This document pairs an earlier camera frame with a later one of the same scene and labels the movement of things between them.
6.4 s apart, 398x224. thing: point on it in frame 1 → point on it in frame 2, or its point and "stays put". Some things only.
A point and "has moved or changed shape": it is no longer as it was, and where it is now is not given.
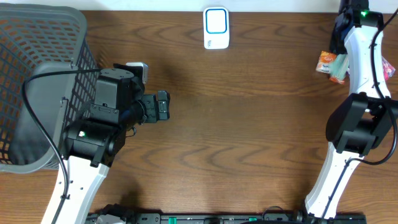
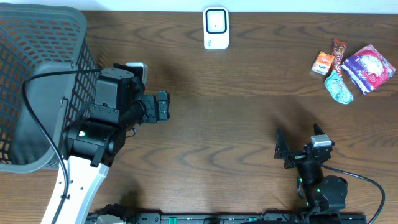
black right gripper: x=336 y=46 → x=282 y=152
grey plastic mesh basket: x=36 y=38 stays put
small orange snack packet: x=324 y=61 has moved or changed shape
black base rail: x=227 y=218 stays put
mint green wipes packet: x=339 y=67 → x=335 y=85
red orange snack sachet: x=336 y=81 → x=337 y=50
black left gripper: x=161 y=105 stays put
